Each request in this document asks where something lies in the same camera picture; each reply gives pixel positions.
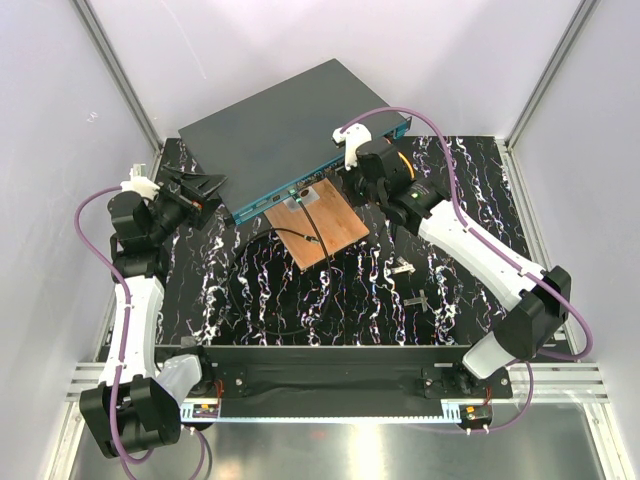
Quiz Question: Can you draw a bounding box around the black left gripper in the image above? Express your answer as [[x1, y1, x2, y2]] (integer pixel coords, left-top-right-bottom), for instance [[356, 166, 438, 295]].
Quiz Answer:
[[147, 166, 226, 243]]

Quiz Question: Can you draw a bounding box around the right aluminium frame post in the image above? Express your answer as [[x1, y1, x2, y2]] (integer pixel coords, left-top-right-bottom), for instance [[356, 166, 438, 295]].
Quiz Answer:
[[504, 0, 600, 151]]

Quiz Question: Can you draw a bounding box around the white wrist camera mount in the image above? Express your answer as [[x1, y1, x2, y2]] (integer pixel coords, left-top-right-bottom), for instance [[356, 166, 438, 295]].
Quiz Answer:
[[120, 164, 160, 201], [332, 123, 372, 171]]

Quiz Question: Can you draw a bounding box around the left aluminium frame post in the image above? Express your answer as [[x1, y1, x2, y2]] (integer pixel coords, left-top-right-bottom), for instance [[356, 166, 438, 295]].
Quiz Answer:
[[70, 0, 164, 154]]

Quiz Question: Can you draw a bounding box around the orange connector block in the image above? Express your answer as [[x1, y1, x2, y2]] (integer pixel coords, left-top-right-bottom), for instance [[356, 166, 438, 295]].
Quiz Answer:
[[194, 403, 220, 418], [463, 404, 493, 421]]

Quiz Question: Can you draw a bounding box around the silver SFP module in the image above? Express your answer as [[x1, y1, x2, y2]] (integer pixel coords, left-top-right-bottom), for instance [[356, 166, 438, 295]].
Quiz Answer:
[[391, 258, 415, 275]]

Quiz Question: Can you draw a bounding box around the left orange connector block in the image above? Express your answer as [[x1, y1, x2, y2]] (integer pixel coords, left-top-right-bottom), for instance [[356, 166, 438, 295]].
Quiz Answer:
[[194, 403, 220, 418]]

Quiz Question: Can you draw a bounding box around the aluminium frame rail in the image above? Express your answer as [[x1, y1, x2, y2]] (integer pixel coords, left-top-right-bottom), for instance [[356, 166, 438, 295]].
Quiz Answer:
[[64, 363, 609, 425]]

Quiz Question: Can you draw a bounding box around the black fibre cable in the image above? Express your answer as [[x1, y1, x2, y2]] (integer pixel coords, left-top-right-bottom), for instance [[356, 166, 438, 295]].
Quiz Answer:
[[227, 197, 341, 337]]

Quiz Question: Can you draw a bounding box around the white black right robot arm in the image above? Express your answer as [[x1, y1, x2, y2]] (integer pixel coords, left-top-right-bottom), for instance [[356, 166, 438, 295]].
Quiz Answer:
[[344, 137, 571, 397]]

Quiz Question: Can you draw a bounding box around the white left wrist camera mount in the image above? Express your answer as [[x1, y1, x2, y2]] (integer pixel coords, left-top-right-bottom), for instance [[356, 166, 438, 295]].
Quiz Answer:
[[120, 164, 160, 201]]

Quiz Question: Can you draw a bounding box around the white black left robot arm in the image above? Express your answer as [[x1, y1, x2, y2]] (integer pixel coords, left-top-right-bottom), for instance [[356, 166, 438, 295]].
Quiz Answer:
[[79, 164, 227, 464]]

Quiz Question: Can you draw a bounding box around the right orange connector block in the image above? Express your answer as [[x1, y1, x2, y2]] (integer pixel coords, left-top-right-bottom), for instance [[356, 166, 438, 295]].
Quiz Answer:
[[463, 404, 493, 421]]

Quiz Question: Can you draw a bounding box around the aluminium frame post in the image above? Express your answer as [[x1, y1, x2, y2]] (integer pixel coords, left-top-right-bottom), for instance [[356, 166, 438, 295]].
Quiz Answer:
[[70, 0, 164, 154], [504, 0, 600, 151]]

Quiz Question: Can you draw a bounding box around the dark grey network switch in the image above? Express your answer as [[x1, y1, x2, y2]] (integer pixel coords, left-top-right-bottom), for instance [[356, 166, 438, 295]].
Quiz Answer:
[[179, 59, 410, 225]]

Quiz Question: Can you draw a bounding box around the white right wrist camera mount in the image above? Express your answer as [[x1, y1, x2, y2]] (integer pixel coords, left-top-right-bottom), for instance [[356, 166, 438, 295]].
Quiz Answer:
[[332, 123, 372, 171]]

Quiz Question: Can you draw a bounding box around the wooden board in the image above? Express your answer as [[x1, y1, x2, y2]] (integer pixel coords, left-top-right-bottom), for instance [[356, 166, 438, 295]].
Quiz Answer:
[[265, 179, 369, 271]]

